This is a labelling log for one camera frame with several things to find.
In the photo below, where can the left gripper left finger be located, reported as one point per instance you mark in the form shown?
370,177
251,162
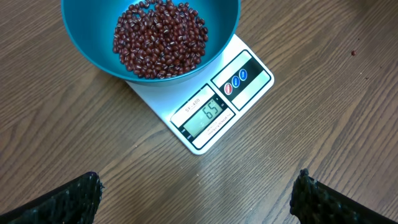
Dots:
77,201

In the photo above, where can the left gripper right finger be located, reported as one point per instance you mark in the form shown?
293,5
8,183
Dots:
313,202

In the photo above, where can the white digital kitchen scale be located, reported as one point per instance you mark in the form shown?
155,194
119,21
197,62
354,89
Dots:
201,109

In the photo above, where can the blue metal bowl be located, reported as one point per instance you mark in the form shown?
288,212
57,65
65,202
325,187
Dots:
90,25

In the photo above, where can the red beans in bowl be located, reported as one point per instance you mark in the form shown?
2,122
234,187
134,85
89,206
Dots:
160,39

